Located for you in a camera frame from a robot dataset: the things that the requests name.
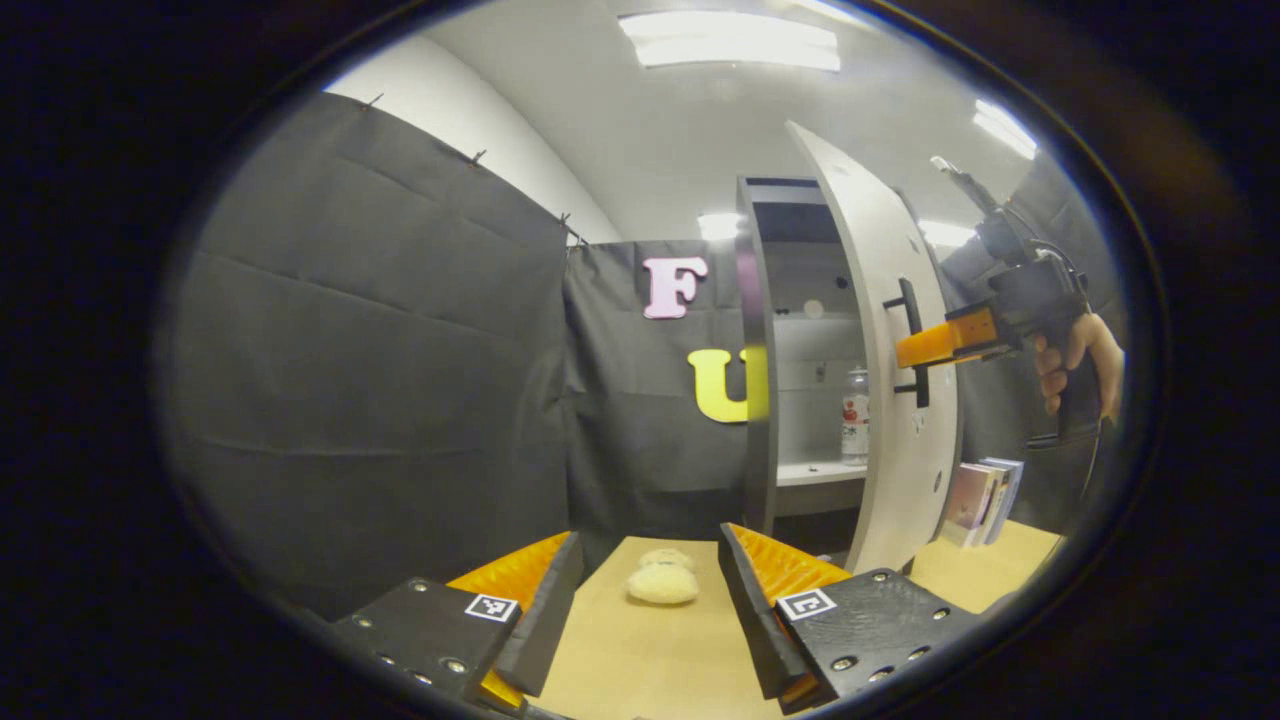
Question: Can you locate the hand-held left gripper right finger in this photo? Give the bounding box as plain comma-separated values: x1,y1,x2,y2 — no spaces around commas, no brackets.
718,522,986,715

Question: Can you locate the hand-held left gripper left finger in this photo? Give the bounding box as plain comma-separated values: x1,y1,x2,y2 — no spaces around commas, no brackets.
330,530,584,713

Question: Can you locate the clear bottle with red label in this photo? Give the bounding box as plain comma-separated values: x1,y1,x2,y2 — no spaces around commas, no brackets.
841,366,871,467

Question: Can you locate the grey cabinet door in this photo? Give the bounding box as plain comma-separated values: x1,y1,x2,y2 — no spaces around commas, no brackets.
785,120,963,576

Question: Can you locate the dark grey cabinet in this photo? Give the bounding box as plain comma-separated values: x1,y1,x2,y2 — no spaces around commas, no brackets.
735,177,871,556

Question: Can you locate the white cabinet shelf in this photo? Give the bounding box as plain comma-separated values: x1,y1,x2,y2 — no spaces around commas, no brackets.
777,460,869,488

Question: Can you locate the grey book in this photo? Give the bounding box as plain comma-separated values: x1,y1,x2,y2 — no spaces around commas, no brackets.
990,457,1026,541

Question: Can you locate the pink book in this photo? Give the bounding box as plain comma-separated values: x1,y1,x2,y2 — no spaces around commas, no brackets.
938,463,996,548

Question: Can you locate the white book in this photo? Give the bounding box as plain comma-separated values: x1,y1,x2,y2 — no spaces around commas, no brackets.
975,460,1011,546

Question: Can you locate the black backdrop cloth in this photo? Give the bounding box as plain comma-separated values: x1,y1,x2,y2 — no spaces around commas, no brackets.
155,90,1126,621

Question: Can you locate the large ceiling light panel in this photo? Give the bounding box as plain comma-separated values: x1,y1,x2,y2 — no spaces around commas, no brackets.
618,10,843,73

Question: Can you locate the black door handle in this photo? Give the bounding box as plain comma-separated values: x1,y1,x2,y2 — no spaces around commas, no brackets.
883,277,931,409

